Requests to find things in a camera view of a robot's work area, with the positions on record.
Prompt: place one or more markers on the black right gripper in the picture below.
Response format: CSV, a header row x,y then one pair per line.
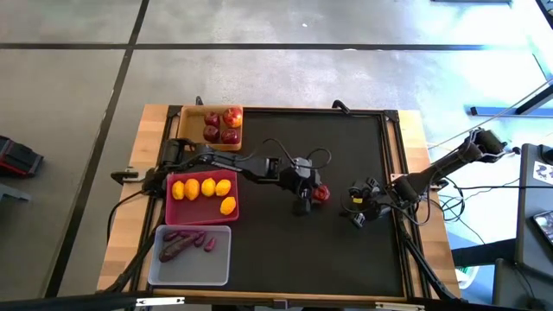
x,y
369,196

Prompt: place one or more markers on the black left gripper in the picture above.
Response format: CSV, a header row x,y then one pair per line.
x,y
300,177

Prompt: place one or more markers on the red and yellow apple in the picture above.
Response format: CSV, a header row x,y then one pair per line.
x,y
232,117

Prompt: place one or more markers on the large purple sweet potato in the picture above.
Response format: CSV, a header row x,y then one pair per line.
x,y
177,249

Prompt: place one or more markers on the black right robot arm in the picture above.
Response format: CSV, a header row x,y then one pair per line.
x,y
445,164

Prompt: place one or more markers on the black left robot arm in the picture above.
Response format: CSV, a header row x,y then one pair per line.
x,y
233,163

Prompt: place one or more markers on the white mounting plate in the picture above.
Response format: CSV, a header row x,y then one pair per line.
x,y
396,178

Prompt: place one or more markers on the black table mat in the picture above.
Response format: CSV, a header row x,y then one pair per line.
x,y
276,259

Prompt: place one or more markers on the black table clamp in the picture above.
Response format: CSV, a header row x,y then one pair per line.
x,y
341,105
198,100

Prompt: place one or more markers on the pink plastic basket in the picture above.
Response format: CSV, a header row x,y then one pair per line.
x,y
194,213

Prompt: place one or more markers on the green and white bag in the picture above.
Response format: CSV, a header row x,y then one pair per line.
x,y
467,276

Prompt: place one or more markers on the pale grey plastic basket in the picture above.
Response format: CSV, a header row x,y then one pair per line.
x,y
194,270

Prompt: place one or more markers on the dark grey cabinet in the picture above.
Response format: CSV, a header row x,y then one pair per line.
x,y
535,194

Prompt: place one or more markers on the blue floor bar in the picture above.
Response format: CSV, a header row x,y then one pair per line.
x,y
510,111

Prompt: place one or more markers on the black smartphone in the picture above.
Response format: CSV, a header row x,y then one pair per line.
x,y
545,226

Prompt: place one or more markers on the white patterned sticker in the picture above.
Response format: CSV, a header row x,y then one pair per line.
x,y
544,170

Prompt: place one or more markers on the black slanted pole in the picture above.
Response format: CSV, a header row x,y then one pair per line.
x,y
535,101

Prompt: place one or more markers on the black crossbar with white labels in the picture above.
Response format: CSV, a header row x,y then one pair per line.
x,y
65,302

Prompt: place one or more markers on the red and black case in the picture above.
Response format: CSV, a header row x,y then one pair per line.
x,y
19,157

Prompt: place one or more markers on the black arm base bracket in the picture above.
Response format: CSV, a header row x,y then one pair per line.
x,y
125,176

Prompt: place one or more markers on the grey metal bracket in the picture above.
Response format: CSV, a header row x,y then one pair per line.
x,y
13,192

